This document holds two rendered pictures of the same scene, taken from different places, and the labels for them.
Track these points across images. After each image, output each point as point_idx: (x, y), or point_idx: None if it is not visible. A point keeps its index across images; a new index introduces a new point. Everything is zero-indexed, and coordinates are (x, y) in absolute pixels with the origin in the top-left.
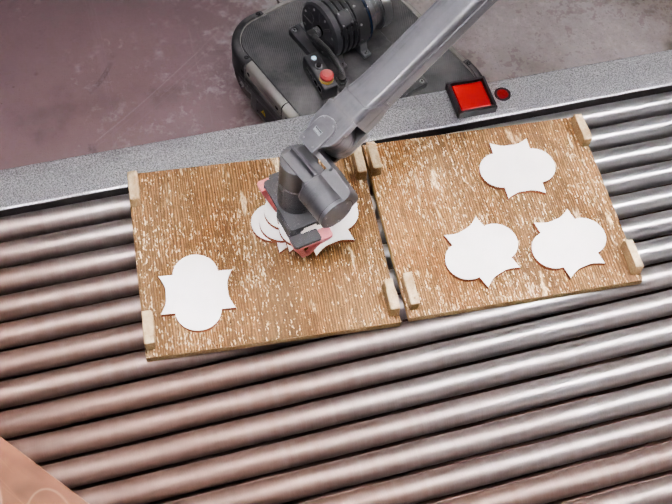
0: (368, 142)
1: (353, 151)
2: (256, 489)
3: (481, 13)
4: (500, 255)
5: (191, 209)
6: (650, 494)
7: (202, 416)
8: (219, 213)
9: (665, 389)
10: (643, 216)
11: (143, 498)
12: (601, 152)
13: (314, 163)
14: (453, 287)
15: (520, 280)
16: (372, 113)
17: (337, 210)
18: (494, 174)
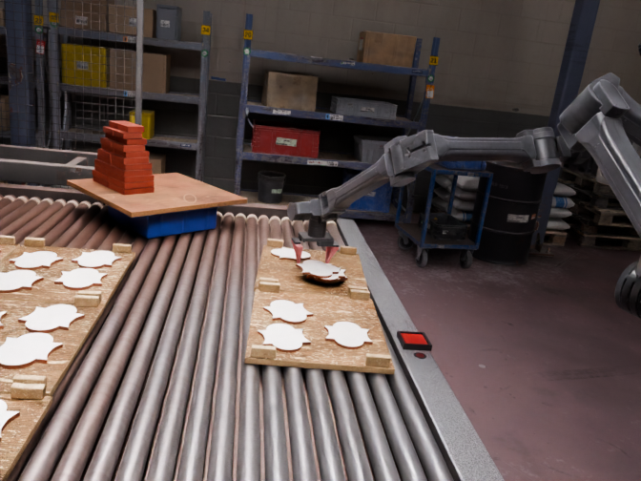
0: (368, 291)
1: (323, 214)
2: (193, 255)
3: (371, 176)
4: (282, 314)
5: (336, 261)
6: (105, 329)
7: (233, 254)
8: (333, 264)
9: (163, 351)
10: (301, 383)
11: (206, 242)
12: (363, 379)
13: None
14: (268, 302)
15: (264, 319)
16: (331, 193)
17: (291, 208)
18: (343, 324)
